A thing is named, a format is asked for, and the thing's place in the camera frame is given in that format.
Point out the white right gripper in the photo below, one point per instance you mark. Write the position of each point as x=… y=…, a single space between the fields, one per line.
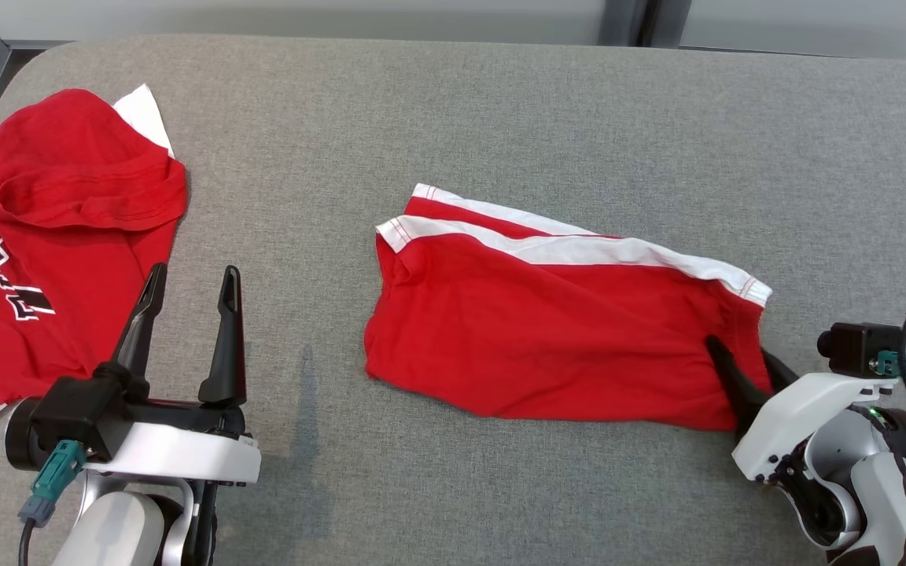
x=791 y=417

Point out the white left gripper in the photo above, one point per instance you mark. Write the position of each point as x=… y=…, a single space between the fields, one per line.
x=185 y=456

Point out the red jersey with white sleeves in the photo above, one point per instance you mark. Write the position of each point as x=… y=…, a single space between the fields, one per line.
x=68 y=236

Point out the red shorts with white stripe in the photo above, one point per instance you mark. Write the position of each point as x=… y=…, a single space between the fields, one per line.
x=539 y=330

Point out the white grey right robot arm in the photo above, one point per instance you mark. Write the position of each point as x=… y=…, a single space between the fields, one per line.
x=885 y=503

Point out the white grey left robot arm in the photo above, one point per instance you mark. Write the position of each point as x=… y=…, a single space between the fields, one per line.
x=115 y=527

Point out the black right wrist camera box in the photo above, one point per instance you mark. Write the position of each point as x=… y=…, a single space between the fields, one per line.
x=854 y=350

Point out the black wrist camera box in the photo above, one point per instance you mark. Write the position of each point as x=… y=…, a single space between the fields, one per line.
x=854 y=350
x=75 y=413

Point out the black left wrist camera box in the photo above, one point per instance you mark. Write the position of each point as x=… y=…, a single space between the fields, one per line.
x=75 y=413

